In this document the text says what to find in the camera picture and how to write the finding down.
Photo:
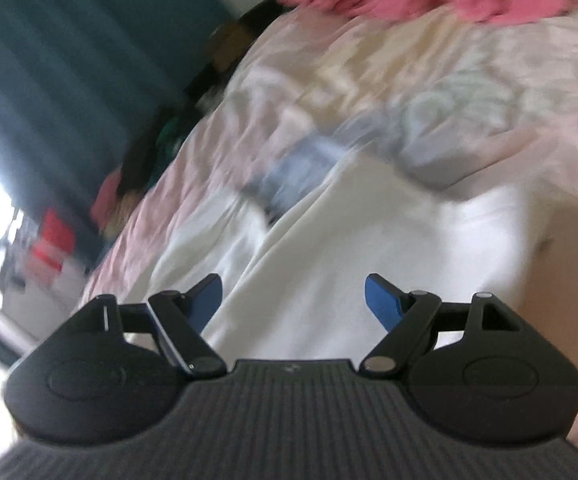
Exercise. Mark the pastel printed bed sheet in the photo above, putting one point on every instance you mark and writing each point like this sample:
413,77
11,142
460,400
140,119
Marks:
369,85

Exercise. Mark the dark teal curtain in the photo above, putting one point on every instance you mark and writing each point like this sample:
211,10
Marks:
79,75

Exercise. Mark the red box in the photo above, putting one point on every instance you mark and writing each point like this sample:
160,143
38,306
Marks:
51,245

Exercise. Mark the white garment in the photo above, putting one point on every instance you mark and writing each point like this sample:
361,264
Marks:
369,225

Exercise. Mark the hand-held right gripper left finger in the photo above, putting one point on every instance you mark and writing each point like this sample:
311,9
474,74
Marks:
208,299

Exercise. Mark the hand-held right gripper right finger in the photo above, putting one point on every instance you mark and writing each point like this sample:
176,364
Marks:
381,301

